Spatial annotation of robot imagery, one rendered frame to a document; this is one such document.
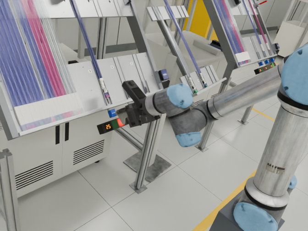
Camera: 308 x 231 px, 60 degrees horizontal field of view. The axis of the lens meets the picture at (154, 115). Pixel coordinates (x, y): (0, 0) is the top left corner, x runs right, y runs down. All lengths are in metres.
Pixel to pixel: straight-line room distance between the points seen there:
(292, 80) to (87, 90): 0.72
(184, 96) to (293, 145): 0.31
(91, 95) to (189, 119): 0.43
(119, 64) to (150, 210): 0.89
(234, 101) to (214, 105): 0.07
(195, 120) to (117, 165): 1.11
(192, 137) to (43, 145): 0.85
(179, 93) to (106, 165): 1.17
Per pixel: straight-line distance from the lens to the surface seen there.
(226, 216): 1.03
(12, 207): 1.17
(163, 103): 0.81
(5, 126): 0.95
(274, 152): 0.72
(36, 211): 1.63
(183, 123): 0.81
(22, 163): 1.47
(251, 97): 0.83
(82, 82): 1.06
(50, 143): 1.47
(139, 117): 0.94
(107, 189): 1.71
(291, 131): 0.68
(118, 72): 1.17
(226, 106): 0.86
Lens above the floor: 1.29
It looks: 32 degrees down
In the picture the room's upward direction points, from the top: 13 degrees clockwise
